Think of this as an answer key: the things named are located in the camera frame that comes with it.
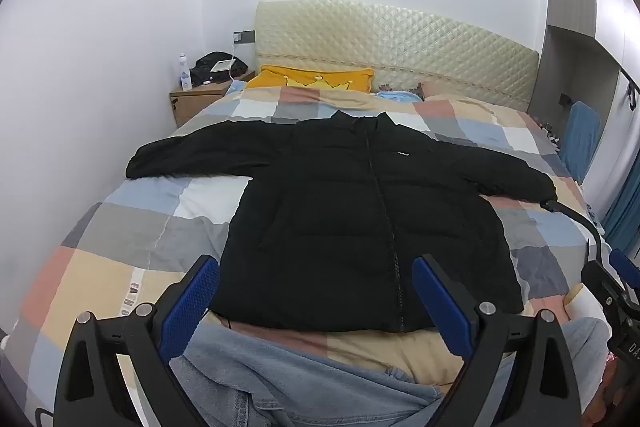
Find person's blue jeans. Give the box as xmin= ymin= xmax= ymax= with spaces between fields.
xmin=170 ymin=314 xmax=612 ymax=427

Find wooden nightstand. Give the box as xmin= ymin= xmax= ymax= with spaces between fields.
xmin=169 ymin=71 xmax=257 ymax=128

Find black bag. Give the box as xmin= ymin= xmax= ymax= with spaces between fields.
xmin=190 ymin=52 xmax=249 ymax=86

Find checkered patchwork blanket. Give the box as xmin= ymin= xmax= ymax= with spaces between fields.
xmin=10 ymin=82 xmax=608 ymax=403

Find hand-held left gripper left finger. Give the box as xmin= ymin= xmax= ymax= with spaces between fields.
xmin=52 ymin=255 xmax=221 ymax=427

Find teal curtain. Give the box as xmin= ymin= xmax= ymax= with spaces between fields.
xmin=602 ymin=167 xmax=640 ymax=260

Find cream quilted headboard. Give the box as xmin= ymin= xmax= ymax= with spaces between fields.
xmin=253 ymin=0 xmax=540 ymax=112

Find yellow pillow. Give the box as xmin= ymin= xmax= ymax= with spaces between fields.
xmin=246 ymin=65 xmax=375 ymax=94

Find black puffer jacket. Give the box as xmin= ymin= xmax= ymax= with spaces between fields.
xmin=125 ymin=109 xmax=558 ymax=334

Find light blue cloth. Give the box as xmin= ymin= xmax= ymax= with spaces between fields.
xmin=376 ymin=90 xmax=423 ymax=104

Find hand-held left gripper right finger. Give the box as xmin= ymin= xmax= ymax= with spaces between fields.
xmin=412 ymin=254 xmax=583 ymax=427

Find blue hanging towel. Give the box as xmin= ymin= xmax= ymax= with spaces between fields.
xmin=560 ymin=101 xmax=606 ymax=185

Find grey wardrobe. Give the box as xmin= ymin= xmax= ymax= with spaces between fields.
xmin=527 ymin=0 xmax=640 ymax=218

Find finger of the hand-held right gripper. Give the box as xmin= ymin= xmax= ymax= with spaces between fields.
xmin=582 ymin=249 xmax=640 ymax=308

